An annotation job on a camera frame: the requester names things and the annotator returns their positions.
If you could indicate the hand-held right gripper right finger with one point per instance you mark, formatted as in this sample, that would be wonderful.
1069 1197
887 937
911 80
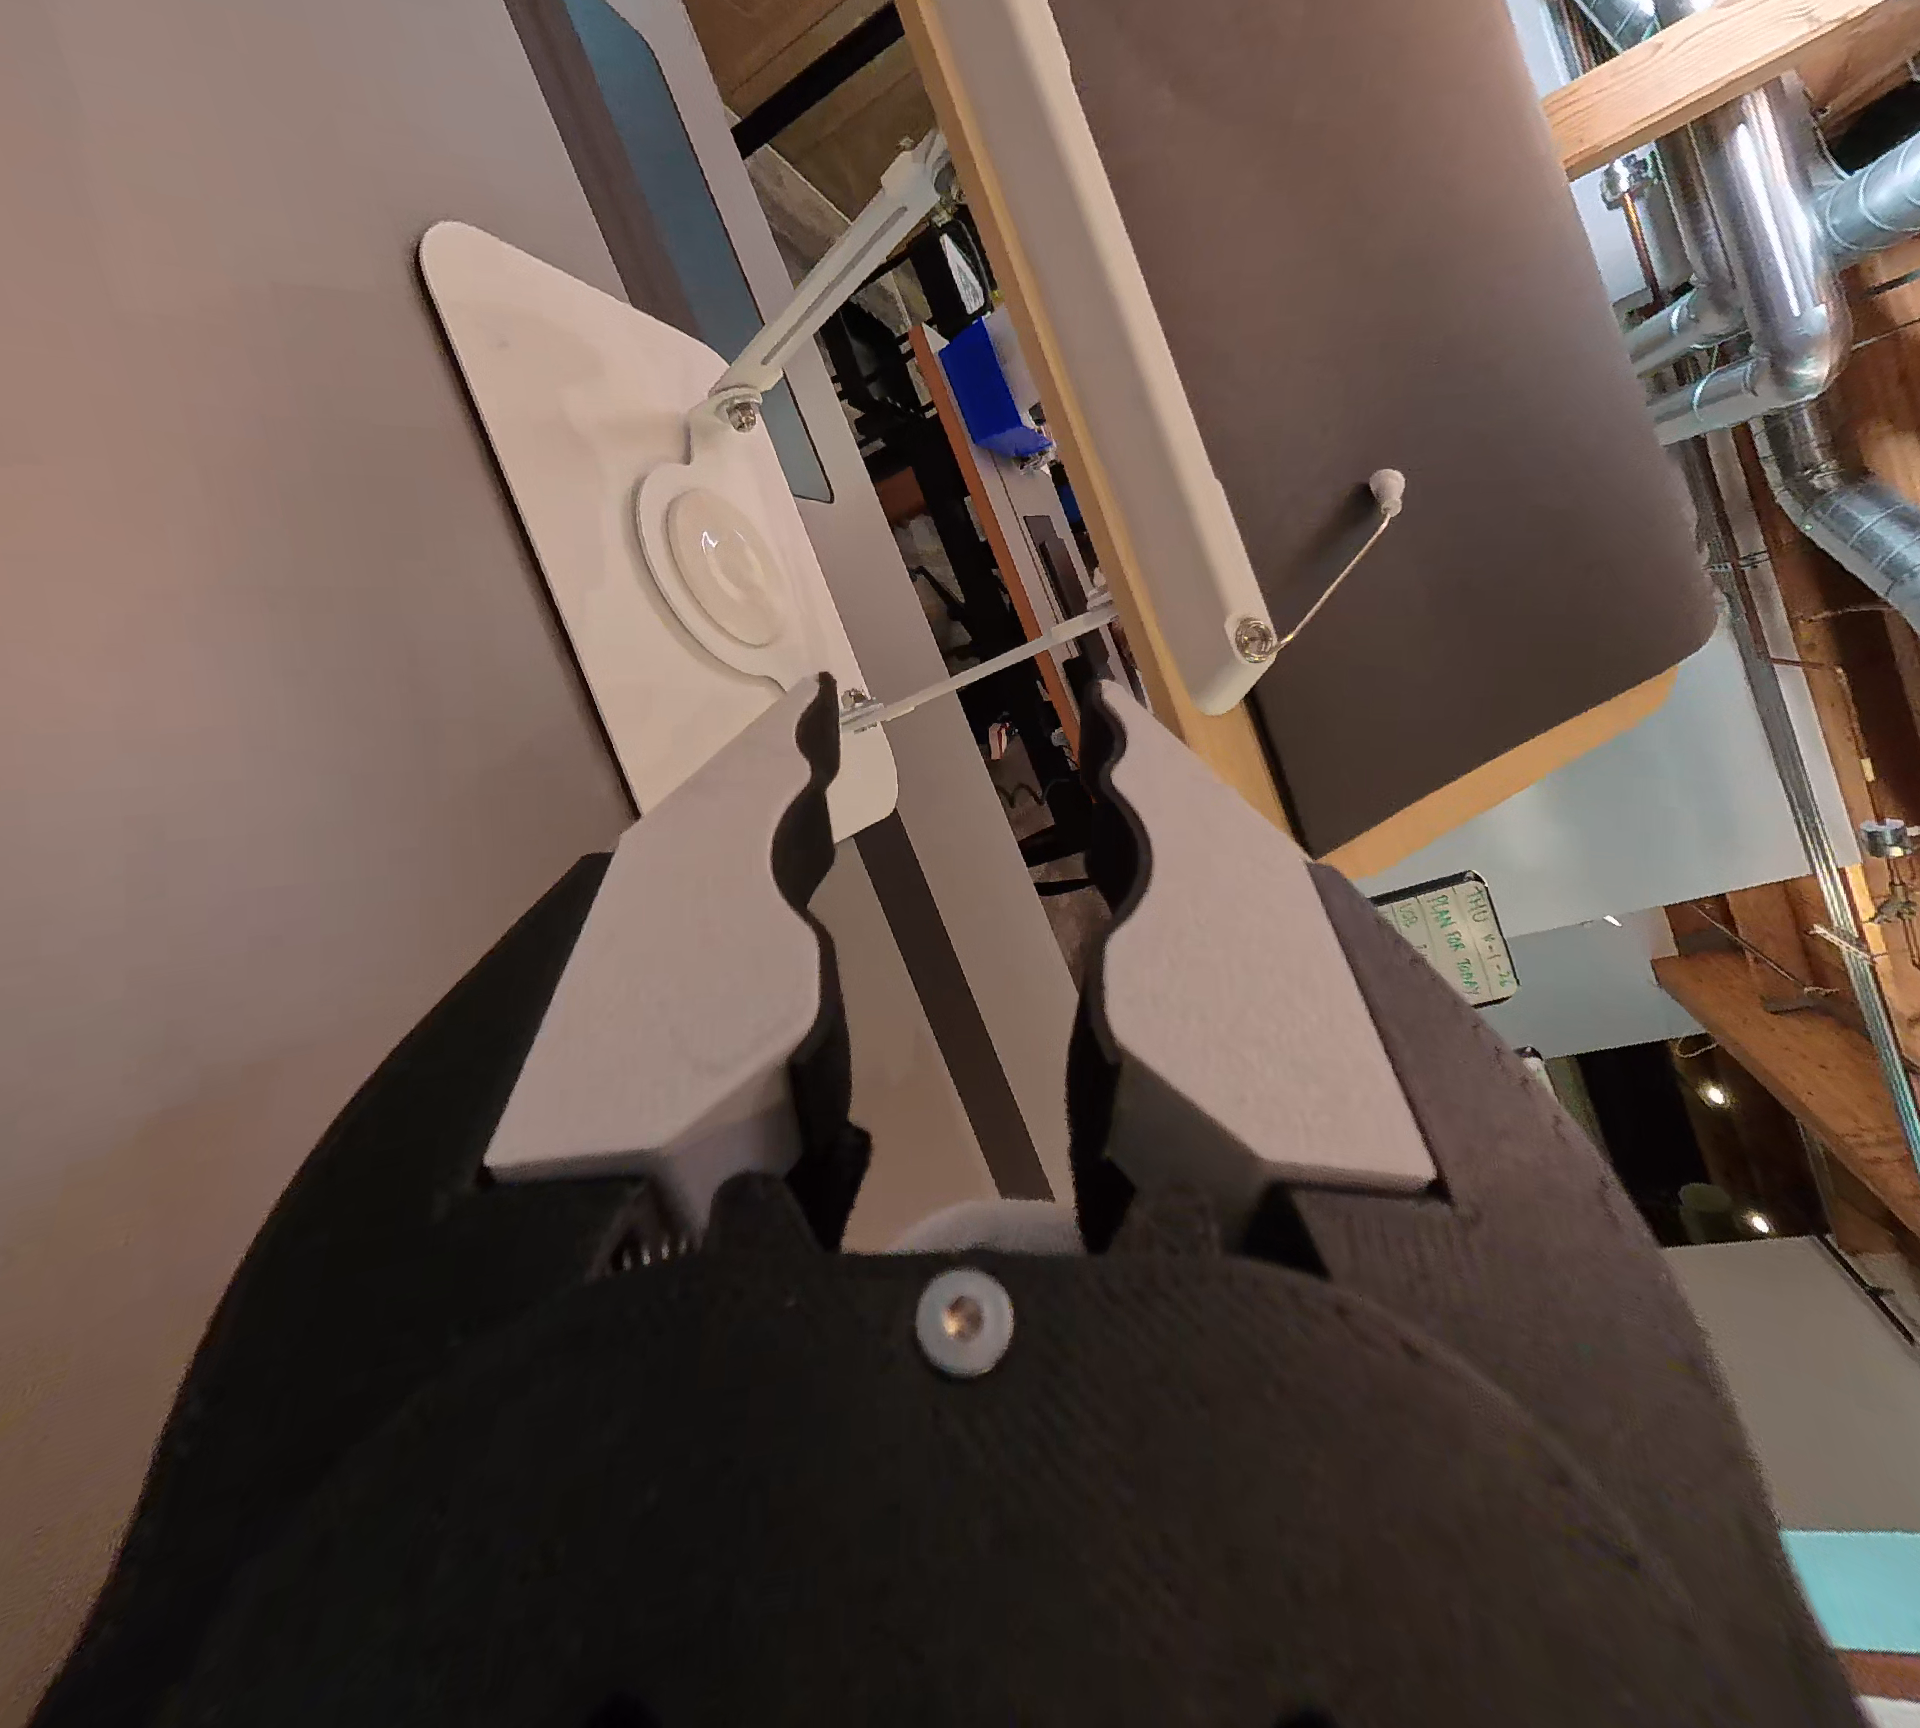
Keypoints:
1260 1009

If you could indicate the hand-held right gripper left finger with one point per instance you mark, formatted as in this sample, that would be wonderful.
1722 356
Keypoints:
674 993

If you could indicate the whiteboard with green writing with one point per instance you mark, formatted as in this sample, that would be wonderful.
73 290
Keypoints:
1449 940

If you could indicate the wooden ceiling beam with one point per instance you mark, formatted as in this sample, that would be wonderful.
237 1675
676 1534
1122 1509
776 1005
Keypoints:
1710 48
1800 1053

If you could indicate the blue plastic bin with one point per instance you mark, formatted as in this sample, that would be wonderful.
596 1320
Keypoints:
983 393

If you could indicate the teal sheet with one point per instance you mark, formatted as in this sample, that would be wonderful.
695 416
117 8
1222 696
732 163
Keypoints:
1861 1593

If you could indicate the shiny silver pipe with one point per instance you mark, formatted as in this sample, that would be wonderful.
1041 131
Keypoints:
1785 303

